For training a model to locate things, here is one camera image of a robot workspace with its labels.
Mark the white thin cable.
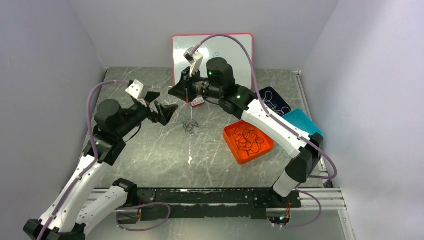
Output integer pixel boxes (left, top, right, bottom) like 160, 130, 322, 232
263, 91, 291, 117

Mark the small red white box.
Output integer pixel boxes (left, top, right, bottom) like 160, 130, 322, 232
190, 96, 205, 108

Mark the light blue plastic tray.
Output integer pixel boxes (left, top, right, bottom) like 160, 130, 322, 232
282, 108, 324, 137

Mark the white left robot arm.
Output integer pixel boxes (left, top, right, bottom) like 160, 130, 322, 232
23, 91, 178, 240

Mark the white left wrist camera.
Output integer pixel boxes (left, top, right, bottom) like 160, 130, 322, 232
125, 79, 149, 100

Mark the dark navy plastic tray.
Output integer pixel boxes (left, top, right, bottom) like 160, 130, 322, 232
259, 86, 292, 117

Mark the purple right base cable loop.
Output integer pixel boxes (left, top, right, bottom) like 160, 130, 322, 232
270, 188, 323, 230

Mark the aluminium frame rail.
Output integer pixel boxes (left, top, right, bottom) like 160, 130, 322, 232
84, 188, 353, 239

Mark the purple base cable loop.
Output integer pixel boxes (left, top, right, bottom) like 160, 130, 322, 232
115, 202, 172, 233
270, 188, 323, 230

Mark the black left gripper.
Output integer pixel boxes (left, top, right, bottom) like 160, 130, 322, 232
115, 90, 178, 138

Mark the orange plastic tray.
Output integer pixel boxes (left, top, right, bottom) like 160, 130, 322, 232
223, 120, 275, 165

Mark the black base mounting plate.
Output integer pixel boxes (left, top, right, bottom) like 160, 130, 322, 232
123, 187, 302, 221

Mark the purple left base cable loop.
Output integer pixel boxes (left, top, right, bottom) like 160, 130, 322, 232
115, 202, 172, 233

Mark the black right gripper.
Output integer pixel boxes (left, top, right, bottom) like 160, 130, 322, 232
168, 66, 223, 104

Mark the metal right table edge rail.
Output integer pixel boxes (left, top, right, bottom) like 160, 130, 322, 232
293, 70, 332, 188

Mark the pink framed whiteboard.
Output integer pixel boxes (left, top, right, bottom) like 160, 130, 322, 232
172, 33, 253, 89

